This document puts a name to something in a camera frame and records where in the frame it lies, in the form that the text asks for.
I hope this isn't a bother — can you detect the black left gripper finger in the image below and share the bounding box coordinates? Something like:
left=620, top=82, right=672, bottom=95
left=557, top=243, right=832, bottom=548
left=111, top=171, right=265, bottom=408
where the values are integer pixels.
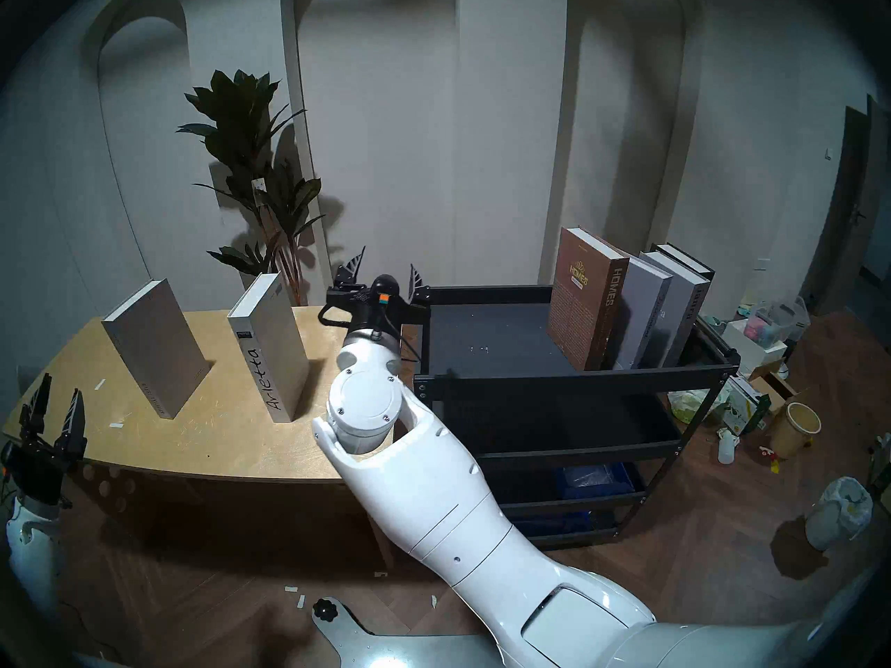
left=19, top=373, right=54, bottom=439
left=59, top=388, right=88, bottom=456

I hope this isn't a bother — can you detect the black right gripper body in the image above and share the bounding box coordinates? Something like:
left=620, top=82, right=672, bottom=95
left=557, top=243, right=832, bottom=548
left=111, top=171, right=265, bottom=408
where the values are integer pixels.
left=319, top=273, right=431, bottom=339

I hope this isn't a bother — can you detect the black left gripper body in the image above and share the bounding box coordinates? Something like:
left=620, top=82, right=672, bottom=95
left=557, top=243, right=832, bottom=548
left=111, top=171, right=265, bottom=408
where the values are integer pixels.
left=0, top=434, right=88, bottom=507

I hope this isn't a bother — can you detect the white Arietta book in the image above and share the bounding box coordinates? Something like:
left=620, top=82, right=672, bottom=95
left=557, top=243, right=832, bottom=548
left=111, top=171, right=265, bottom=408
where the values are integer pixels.
left=227, top=272, right=310, bottom=424

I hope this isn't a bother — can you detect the brown Homes book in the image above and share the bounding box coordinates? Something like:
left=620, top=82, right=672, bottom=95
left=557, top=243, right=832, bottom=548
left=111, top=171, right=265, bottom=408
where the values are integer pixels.
left=546, top=227, right=631, bottom=372

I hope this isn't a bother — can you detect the grey Discontent book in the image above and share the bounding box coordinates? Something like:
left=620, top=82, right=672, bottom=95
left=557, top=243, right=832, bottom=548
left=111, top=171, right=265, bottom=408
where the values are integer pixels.
left=613, top=256, right=675, bottom=369

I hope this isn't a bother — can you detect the grey ianra book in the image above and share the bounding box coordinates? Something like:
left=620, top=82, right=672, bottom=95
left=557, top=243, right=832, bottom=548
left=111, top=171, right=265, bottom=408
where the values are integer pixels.
left=640, top=250, right=712, bottom=368

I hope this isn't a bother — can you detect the black Century book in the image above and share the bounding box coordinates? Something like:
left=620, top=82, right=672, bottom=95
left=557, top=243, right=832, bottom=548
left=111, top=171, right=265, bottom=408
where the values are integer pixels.
left=651, top=242, right=716, bottom=285

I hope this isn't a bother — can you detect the black metal shelf cart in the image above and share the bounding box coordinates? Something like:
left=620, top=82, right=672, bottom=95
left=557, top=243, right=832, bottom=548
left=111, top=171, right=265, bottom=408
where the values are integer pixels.
left=413, top=285, right=741, bottom=555

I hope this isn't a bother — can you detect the grey Special Issue book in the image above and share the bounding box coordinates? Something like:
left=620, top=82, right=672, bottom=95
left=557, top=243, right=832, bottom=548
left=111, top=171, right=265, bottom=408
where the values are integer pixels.
left=102, top=278, right=213, bottom=420

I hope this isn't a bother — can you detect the light wooden table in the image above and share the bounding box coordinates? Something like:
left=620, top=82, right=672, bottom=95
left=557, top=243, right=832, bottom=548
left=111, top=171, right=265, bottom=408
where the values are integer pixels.
left=2, top=303, right=405, bottom=568

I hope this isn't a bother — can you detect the tall green potted plant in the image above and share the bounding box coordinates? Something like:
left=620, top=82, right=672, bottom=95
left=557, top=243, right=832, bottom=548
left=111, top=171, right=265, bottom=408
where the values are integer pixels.
left=176, top=69, right=326, bottom=305

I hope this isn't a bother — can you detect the blue plastic bin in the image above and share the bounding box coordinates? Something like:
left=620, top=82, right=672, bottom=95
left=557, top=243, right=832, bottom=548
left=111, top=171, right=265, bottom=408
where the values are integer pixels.
left=555, top=463, right=645, bottom=502

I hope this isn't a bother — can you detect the flat blue tray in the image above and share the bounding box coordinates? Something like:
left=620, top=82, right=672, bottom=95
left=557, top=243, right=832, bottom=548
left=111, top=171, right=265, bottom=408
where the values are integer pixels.
left=515, top=510, right=592, bottom=536

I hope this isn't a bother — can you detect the light green plastic bag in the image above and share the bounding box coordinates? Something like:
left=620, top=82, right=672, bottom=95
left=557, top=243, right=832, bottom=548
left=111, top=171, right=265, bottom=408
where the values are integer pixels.
left=668, top=388, right=732, bottom=425

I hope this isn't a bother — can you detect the white square box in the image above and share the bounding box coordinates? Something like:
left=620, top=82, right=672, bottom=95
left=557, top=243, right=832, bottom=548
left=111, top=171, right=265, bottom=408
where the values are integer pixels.
left=722, top=319, right=789, bottom=379

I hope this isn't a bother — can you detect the green and white carton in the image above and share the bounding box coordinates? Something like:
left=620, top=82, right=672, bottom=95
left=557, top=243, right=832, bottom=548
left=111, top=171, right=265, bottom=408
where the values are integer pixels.
left=722, top=376, right=772, bottom=436

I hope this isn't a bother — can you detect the clear plastic storage box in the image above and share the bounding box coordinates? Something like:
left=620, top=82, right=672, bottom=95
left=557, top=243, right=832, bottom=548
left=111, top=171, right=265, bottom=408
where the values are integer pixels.
left=743, top=296, right=811, bottom=349

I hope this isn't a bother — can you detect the brown cardboard box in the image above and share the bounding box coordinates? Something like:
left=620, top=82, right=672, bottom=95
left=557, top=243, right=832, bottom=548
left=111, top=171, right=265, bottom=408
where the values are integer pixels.
left=748, top=373, right=812, bottom=431

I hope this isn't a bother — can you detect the yellow round bucket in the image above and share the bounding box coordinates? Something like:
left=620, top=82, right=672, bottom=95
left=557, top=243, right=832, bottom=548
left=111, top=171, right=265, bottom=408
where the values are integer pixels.
left=768, top=402, right=822, bottom=461

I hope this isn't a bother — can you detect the dark door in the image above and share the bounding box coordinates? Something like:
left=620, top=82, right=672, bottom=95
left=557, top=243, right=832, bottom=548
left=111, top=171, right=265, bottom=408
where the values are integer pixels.
left=801, top=95, right=891, bottom=316

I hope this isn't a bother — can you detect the white bin with bag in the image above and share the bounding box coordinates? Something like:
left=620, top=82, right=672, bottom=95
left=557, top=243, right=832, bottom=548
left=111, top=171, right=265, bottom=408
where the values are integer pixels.
left=805, top=477, right=874, bottom=551

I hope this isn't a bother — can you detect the grey metal robot base plate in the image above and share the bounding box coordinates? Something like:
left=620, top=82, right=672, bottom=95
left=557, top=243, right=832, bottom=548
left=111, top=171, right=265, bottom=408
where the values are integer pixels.
left=311, top=597, right=502, bottom=668

